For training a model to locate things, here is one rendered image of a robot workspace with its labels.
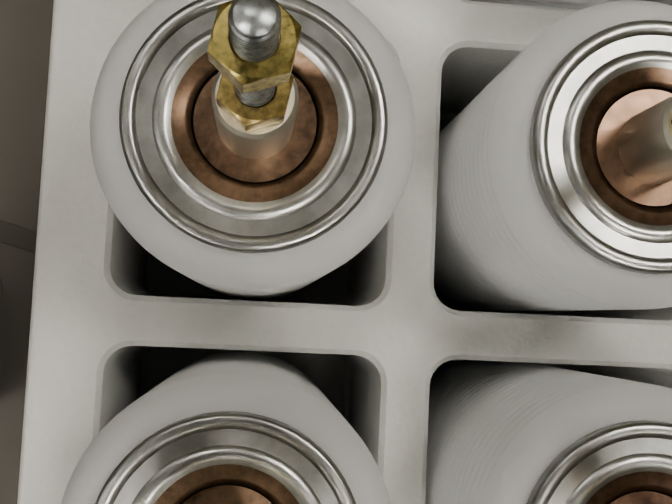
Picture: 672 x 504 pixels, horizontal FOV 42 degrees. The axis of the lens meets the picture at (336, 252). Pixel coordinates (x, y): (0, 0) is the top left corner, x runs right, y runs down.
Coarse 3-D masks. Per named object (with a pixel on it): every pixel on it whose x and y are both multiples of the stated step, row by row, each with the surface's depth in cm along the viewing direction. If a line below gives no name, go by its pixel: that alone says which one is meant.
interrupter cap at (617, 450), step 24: (600, 432) 25; (624, 432) 25; (648, 432) 25; (576, 456) 25; (600, 456) 25; (624, 456) 25; (648, 456) 25; (552, 480) 25; (576, 480) 25; (600, 480) 25; (624, 480) 25; (648, 480) 25
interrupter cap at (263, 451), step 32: (192, 416) 24; (224, 416) 24; (256, 416) 24; (160, 448) 24; (192, 448) 24; (224, 448) 24; (256, 448) 24; (288, 448) 24; (320, 448) 24; (128, 480) 24; (160, 480) 24; (192, 480) 24; (224, 480) 24; (256, 480) 24; (288, 480) 24; (320, 480) 24
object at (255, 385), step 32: (224, 352) 40; (256, 352) 41; (160, 384) 29; (192, 384) 25; (224, 384) 25; (256, 384) 25; (288, 384) 25; (128, 416) 25; (160, 416) 24; (288, 416) 25; (320, 416) 25; (96, 448) 25; (128, 448) 24; (352, 448) 25; (96, 480) 24; (352, 480) 25
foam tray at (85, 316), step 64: (64, 0) 32; (128, 0) 32; (384, 0) 33; (448, 0) 33; (64, 64) 32; (448, 64) 36; (64, 128) 32; (64, 192) 31; (64, 256) 31; (128, 256) 36; (384, 256) 33; (64, 320) 31; (128, 320) 31; (192, 320) 32; (256, 320) 32; (320, 320) 32; (384, 320) 32; (448, 320) 32; (512, 320) 33; (576, 320) 33; (640, 320) 33; (64, 384) 31; (128, 384) 38; (320, 384) 43; (384, 384) 32; (64, 448) 31; (384, 448) 32
